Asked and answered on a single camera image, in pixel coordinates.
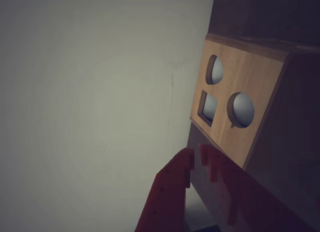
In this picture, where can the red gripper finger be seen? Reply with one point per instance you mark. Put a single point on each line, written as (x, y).
(240, 192)
(170, 192)

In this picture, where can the wooden shape sorter box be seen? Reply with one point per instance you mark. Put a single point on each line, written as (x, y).
(245, 77)

